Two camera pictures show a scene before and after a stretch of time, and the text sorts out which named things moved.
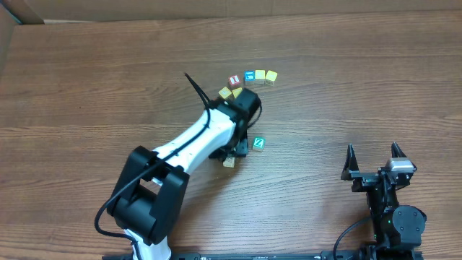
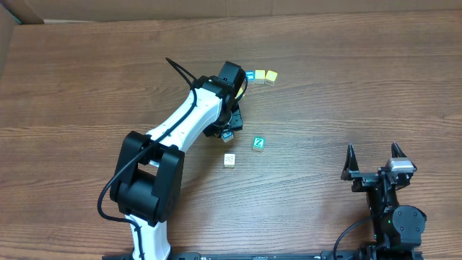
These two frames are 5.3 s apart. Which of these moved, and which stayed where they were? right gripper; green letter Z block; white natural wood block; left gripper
Moved: left gripper
Stayed: right gripper; green letter Z block; white natural wood block
